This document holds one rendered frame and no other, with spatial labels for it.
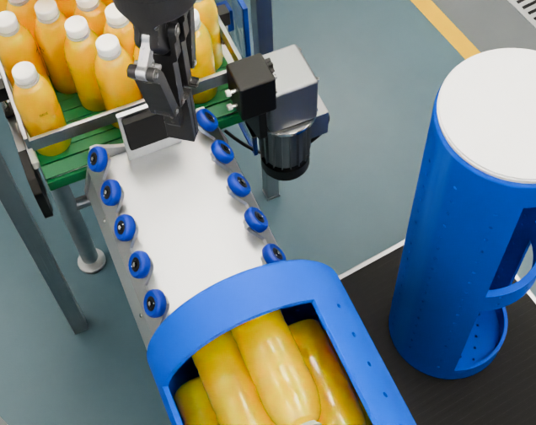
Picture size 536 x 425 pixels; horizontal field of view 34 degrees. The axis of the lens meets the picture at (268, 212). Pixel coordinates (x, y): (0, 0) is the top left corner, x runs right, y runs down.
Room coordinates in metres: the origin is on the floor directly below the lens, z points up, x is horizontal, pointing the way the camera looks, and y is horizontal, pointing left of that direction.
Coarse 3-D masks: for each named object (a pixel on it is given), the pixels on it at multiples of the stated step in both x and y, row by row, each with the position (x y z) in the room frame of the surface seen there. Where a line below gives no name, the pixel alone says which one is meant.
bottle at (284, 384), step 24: (240, 336) 0.43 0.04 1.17; (264, 336) 0.43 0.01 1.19; (288, 336) 0.43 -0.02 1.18; (264, 360) 0.40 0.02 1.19; (288, 360) 0.39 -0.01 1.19; (264, 384) 0.37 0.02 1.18; (288, 384) 0.36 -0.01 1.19; (312, 384) 0.37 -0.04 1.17; (264, 408) 0.35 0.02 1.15; (288, 408) 0.33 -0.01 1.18; (312, 408) 0.33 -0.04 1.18
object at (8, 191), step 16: (0, 160) 0.98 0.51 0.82; (0, 176) 0.98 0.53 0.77; (0, 192) 0.97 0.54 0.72; (16, 192) 0.98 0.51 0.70; (16, 208) 0.98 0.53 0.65; (16, 224) 0.97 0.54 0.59; (32, 224) 0.98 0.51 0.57; (32, 240) 0.98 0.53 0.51; (32, 256) 0.97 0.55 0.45; (48, 256) 0.98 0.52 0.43; (48, 272) 0.98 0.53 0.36; (64, 288) 0.98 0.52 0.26; (64, 304) 0.97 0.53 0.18; (80, 320) 0.98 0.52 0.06
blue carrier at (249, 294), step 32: (224, 288) 0.47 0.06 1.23; (256, 288) 0.47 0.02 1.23; (288, 288) 0.47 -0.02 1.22; (320, 288) 0.48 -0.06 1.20; (192, 320) 0.44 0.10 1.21; (224, 320) 0.43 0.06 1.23; (288, 320) 0.51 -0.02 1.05; (320, 320) 0.52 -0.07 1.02; (352, 320) 0.45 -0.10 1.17; (160, 352) 0.42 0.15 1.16; (192, 352) 0.41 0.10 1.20; (352, 352) 0.39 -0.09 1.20; (160, 384) 0.39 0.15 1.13; (352, 384) 0.35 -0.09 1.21; (384, 384) 0.36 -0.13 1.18; (384, 416) 0.31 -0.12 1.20
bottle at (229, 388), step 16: (224, 336) 0.45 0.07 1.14; (208, 352) 0.43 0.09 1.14; (224, 352) 0.42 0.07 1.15; (208, 368) 0.41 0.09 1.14; (224, 368) 0.40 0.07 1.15; (240, 368) 0.40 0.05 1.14; (208, 384) 0.39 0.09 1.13; (224, 384) 0.38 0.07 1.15; (240, 384) 0.38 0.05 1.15; (224, 400) 0.36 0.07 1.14; (240, 400) 0.36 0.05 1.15; (256, 400) 0.36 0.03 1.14; (224, 416) 0.35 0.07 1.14; (240, 416) 0.34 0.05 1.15; (256, 416) 0.34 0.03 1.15
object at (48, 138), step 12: (204, 84) 1.02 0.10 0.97; (216, 84) 1.02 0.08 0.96; (120, 108) 0.96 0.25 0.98; (84, 120) 0.94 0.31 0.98; (96, 120) 0.95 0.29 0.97; (108, 120) 0.95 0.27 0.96; (48, 132) 0.92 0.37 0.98; (60, 132) 0.92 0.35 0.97; (72, 132) 0.93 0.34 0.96; (84, 132) 0.94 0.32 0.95; (36, 144) 0.91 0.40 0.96; (48, 144) 0.91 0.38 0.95
